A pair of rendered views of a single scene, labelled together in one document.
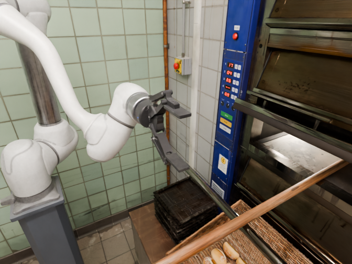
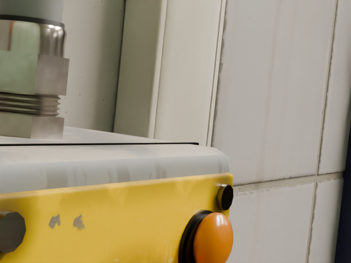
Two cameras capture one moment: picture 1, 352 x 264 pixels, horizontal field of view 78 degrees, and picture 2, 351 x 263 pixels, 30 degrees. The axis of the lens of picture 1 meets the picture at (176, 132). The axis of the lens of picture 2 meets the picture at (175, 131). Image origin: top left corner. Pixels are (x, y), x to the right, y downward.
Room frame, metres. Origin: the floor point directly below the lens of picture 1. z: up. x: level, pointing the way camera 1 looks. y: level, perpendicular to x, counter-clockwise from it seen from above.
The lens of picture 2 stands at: (1.48, 0.11, 1.52)
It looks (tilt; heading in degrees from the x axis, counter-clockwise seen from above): 3 degrees down; 241
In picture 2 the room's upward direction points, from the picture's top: 6 degrees clockwise
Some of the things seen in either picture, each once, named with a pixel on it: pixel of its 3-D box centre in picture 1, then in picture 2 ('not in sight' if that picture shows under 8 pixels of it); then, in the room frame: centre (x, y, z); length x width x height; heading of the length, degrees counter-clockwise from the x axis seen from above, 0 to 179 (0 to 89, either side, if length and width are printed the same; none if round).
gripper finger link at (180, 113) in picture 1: (177, 110); not in sight; (0.43, 0.00, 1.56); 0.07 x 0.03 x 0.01; 30
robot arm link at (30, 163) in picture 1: (26, 164); not in sight; (0.77, 0.65, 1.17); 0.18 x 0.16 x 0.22; 169
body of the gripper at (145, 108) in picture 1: (153, 117); not in sight; (0.55, 0.06, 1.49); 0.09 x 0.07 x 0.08; 30
